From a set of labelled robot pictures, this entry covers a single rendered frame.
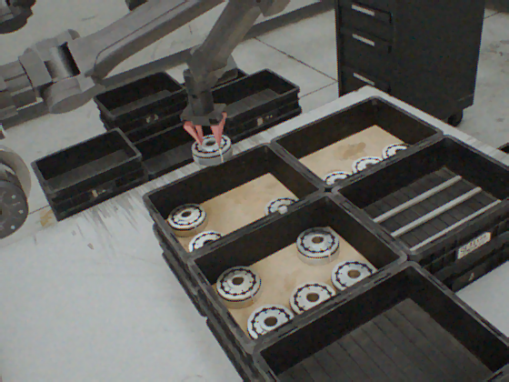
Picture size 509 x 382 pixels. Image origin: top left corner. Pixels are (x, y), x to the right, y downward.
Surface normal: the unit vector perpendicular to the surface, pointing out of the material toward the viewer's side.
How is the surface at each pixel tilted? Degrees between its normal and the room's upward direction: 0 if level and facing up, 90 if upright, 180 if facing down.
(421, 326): 0
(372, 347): 0
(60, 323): 0
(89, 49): 55
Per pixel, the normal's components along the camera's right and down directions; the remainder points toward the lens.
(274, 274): -0.13, -0.78
